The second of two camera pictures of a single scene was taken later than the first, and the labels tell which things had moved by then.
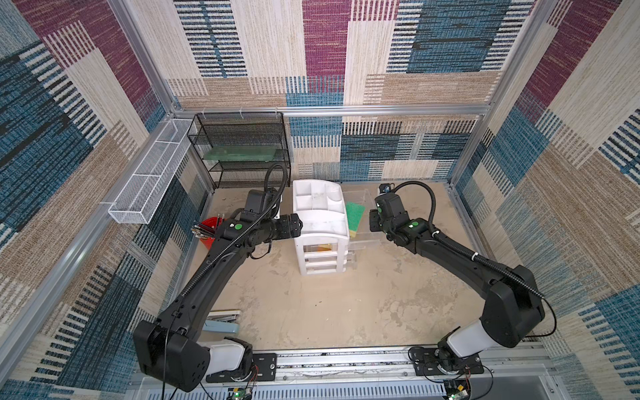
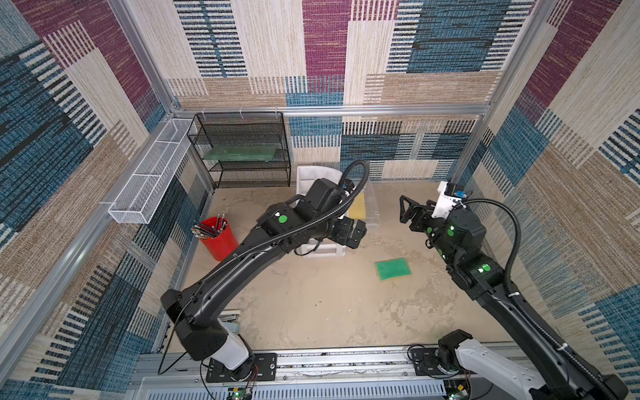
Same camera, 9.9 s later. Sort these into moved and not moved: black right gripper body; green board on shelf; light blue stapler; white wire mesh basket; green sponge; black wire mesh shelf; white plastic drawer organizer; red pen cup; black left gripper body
Moved: green sponge; black left gripper body; white plastic drawer organizer; black right gripper body
Not moved: red pen cup; green board on shelf; white wire mesh basket; black wire mesh shelf; light blue stapler
